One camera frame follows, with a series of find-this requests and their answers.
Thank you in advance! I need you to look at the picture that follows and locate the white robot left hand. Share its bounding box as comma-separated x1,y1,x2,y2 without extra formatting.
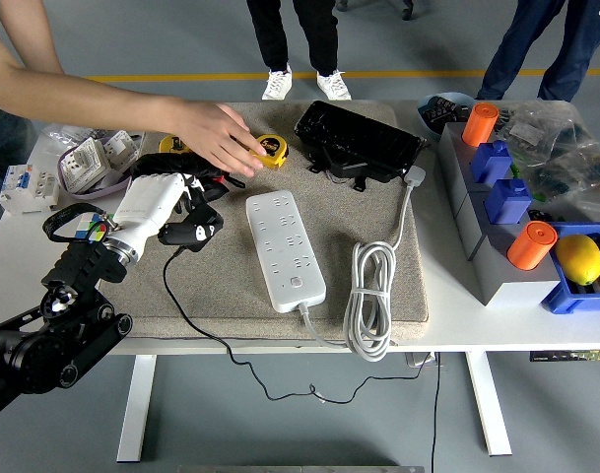
105,171,226,260

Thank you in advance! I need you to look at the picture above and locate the person's right hand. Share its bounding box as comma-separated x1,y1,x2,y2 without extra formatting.
173,100,270,178

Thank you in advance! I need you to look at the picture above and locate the black power adapter plug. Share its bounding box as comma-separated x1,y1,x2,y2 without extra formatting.
180,204,226,252

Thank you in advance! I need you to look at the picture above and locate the thin black adapter cord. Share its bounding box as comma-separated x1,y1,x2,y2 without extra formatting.
162,245,432,404

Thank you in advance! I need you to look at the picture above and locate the white power strip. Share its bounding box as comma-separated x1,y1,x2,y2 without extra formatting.
244,190,328,314

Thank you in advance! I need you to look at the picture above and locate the black fabric pouch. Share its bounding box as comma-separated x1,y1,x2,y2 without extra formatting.
130,151,246,203

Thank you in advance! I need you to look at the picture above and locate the yellow tape measure black label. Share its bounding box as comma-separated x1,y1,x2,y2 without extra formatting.
159,133,192,155

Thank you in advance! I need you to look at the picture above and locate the small colourful puzzle cube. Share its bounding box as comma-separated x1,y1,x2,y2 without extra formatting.
75,211,113,245

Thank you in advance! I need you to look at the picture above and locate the clear bag of screws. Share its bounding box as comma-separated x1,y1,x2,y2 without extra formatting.
42,125,148,152

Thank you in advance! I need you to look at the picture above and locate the person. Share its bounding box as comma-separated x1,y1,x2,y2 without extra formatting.
245,0,353,101
0,0,39,247
476,0,600,101

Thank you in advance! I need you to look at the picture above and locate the white circuit breaker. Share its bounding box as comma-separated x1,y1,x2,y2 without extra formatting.
0,164,60,217

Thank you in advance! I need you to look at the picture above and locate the grey-brown mat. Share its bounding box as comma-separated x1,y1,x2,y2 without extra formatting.
91,100,432,346

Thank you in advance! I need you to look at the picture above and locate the black electronic device housing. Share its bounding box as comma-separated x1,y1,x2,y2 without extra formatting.
293,101,428,193

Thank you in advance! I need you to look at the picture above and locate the white table leg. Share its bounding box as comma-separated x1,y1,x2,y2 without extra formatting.
464,352,513,457
116,354,158,463

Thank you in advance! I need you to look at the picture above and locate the light blue bowl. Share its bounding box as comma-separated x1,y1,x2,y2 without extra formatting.
416,92,477,139

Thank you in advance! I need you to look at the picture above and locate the orange cylinder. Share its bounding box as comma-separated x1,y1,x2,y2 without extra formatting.
462,101,501,148
506,221,560,272

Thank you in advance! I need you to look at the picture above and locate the blue plastic block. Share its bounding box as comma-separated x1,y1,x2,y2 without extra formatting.
483,178,534,226
470,140,514,187

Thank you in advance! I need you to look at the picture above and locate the clear bag of components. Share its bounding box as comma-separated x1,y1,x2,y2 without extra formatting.
496,101,600,159
520,142,600,223

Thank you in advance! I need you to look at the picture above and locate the grey block holder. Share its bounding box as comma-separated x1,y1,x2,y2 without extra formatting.
436,121,562,306

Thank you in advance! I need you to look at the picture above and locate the blue plastic bin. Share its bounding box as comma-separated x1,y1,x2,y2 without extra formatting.
540,222,600,315

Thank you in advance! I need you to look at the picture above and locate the yellow lemon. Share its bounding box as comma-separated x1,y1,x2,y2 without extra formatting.
555,235,600,286

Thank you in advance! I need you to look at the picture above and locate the black table control panel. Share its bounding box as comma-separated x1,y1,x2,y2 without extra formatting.
529,350,600,364

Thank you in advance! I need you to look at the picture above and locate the yellow tape measure with strap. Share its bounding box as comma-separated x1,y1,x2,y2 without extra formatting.
244,133,290,171

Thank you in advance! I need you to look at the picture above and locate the white power strip cable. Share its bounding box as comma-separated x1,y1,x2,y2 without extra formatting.
298,165,428,365

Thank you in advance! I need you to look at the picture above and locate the black hanging cable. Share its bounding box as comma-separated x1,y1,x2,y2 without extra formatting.
430,352,443,473

